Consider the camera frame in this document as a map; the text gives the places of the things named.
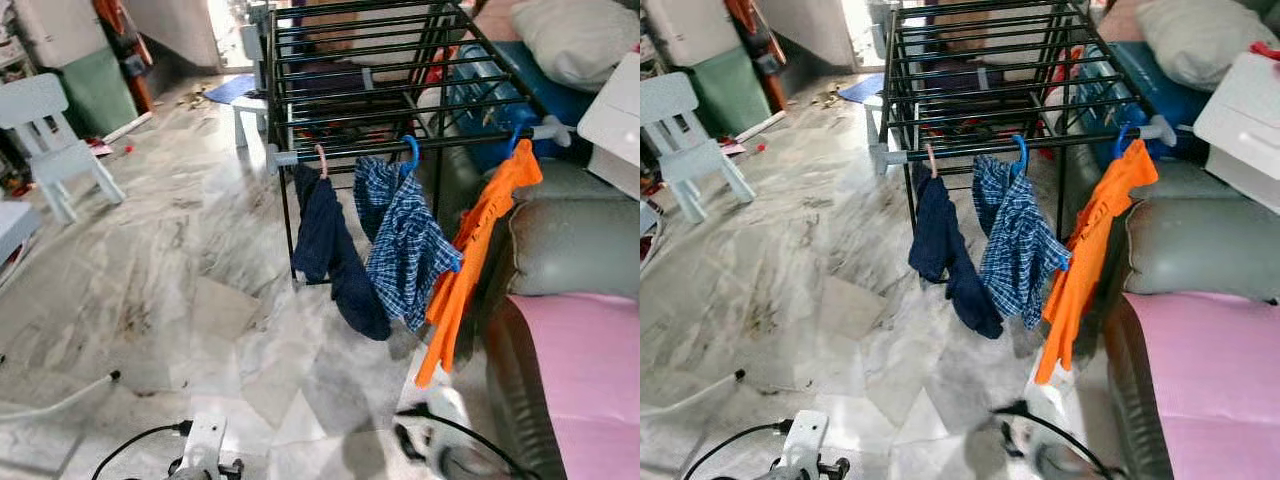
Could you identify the white drawer box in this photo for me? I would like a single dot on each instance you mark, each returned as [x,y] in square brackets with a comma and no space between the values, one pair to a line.
[1240,130]
[615,120]

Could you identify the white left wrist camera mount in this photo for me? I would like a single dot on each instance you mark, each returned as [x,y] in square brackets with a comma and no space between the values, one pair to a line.
[805,445]
[205,445]

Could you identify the beige pillow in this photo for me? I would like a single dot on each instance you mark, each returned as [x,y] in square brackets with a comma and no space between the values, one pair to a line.
[575,40]
[1200,40]

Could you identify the pale plastic kids chair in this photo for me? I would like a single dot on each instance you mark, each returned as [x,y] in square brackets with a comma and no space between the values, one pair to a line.
[875,110]
[250,115]
[40,100]
[670,100]

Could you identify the white stick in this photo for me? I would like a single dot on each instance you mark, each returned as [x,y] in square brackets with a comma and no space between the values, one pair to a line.
[125,127]
[760,125]

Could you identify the pink hanger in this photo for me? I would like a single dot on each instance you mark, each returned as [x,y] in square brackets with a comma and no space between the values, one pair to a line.
[932,163]
[322,165]

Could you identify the blue floor mat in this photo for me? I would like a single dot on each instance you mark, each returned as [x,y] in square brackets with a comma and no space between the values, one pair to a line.
[230,88]
[862,88]

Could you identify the navy blue garment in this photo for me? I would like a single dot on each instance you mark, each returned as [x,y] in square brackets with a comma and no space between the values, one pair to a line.
[330,240]
[940,240]

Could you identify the orange t-shirt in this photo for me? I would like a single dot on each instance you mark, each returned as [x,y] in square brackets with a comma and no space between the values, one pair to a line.
[1085,260]
[470,260]

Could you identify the grey green leather sofa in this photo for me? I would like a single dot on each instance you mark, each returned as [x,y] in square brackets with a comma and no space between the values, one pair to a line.
[1190,240]
[570,240]

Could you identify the white storage box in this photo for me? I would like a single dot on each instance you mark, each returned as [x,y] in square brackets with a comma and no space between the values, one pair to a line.
[690,30]
[60,30]

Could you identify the blue plastic hanger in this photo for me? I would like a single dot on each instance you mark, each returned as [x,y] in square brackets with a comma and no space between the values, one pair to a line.
[1120,145]
[512,145]
[1024,152]
[415,155]

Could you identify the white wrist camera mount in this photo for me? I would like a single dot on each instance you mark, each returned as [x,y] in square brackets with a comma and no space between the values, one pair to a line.
[805,445]
[1042,420]
[448,420]
[205,445]

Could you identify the blue water container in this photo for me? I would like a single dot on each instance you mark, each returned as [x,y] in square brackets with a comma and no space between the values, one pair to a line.
[560,100]
[1180,105]

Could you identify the black metal drying rack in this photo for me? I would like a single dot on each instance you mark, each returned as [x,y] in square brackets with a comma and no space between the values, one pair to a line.
[1060,139]
[450,140]

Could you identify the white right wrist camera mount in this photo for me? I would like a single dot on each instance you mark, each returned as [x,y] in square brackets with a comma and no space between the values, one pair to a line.
[448,420]
[1042,420]

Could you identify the green cabinet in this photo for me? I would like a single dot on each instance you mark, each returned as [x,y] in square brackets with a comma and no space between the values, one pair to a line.
[95,95]
[730,95]

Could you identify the blue plaid shirt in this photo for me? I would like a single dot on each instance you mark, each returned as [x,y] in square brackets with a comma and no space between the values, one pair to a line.
[1020,250]
[405,250]

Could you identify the pink blanket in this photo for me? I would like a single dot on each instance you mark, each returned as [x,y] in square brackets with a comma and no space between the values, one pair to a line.
[1210,390]
[590,390]

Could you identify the orange black vacuum cleaner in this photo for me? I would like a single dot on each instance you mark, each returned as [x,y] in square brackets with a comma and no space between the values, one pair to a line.
[757,50]
[125,50]

